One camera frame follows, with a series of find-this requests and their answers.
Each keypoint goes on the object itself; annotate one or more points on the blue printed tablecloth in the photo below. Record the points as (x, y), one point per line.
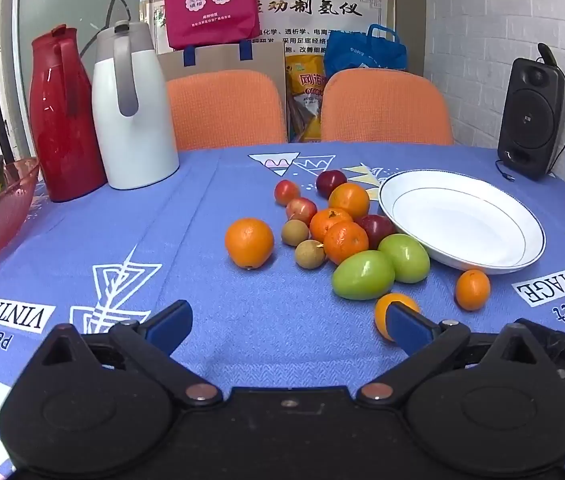
(162, 240)

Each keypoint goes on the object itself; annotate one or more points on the white thermos jug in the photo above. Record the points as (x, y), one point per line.
(132, 150)

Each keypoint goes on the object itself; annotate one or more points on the white wall poster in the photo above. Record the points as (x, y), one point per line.
(312, 25)

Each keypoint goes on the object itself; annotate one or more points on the cardboard box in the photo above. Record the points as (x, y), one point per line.
(262, 65)

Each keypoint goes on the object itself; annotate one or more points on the yellow food bag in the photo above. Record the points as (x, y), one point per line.
(305, 85)

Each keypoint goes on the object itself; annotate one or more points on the magenta tote bag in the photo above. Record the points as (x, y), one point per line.
(207, 10)

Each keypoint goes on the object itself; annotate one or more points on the tangerine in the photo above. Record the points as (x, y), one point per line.
(327, 222)
(346, 243)

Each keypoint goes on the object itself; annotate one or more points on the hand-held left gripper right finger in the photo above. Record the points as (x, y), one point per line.
(407, 327)

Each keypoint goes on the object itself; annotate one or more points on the black speaker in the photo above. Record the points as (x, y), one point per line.
(532, 115)

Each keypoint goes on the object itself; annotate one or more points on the brown kiwi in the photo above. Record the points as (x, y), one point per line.
(295, 233)
(310, 255)

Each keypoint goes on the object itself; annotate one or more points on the dark red plum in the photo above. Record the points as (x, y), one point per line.
(380, 230)
(330, 181)

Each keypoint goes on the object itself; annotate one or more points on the small oval orange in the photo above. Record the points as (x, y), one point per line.
(380, 317)
(472, 290)

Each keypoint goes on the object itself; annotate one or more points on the white plate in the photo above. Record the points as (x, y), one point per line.
(462, 215)

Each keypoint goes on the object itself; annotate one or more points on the blue plastic bag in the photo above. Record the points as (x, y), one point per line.
(362, 52)

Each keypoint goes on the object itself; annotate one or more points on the medium orange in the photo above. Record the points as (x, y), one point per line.
(350, 200)

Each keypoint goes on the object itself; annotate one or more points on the large orange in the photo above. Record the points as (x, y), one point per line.
(249, 242)

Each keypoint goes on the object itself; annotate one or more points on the green jujube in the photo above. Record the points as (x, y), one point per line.
(407, 257)
(362, 276)

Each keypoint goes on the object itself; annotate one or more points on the red thermos jug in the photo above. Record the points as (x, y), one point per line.
(57, 125)

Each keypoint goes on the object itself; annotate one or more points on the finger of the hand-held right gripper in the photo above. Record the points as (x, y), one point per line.
(562, 342)

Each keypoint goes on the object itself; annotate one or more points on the orange mesh chair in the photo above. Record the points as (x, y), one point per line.
(387, 110)
(227, 110)

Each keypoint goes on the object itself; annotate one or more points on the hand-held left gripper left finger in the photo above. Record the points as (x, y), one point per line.
(170, 322)

